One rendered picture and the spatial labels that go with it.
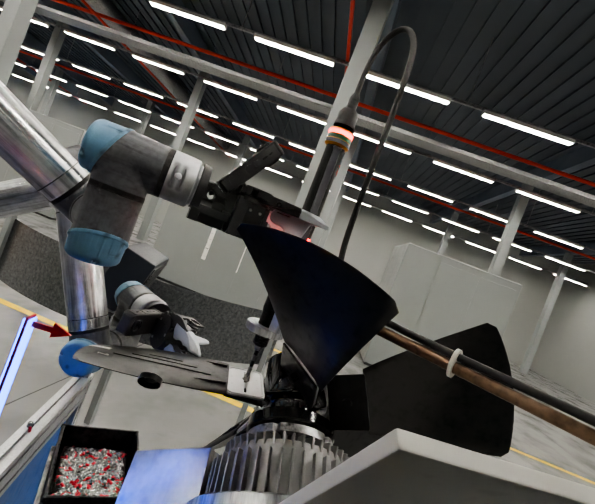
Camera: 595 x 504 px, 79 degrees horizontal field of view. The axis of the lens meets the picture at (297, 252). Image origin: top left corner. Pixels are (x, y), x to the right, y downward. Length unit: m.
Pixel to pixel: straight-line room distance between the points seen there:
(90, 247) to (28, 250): 2.31
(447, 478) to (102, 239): 0.47
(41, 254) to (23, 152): 2.12
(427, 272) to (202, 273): 3.99
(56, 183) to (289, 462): 0.52
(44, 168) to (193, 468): 0.51
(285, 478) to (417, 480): 0.30
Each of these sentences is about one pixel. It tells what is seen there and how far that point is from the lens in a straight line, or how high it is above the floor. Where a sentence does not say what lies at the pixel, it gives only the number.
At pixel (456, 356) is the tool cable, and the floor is 1.39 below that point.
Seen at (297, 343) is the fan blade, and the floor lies 1.30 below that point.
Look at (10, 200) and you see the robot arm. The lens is 1.10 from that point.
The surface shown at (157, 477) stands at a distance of 0.72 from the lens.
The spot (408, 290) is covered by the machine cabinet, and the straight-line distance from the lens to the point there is 6.60.
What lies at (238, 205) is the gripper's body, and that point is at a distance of 0.56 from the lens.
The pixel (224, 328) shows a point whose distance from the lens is 2.52.
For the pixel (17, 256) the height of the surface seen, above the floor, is 0.75.
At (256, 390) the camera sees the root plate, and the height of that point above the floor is 1.19.
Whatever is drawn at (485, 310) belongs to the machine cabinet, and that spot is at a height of 1.63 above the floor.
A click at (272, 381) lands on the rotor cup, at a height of 1.21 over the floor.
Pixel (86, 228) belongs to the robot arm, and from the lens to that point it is 0.56.
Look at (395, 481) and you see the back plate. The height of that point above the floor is 1.33.
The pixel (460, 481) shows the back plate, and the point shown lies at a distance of 0.26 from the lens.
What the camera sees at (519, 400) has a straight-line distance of 0.45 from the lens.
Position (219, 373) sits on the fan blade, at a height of 1.19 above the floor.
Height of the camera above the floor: 1.43
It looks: level
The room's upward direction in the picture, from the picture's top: 21 degrees clockwise
